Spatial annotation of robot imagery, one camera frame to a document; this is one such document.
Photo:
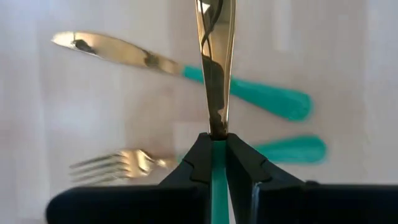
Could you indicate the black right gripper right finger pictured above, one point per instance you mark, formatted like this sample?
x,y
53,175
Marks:
x,y
311,205

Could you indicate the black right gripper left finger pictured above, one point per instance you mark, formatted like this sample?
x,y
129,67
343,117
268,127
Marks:
x,y
140,205

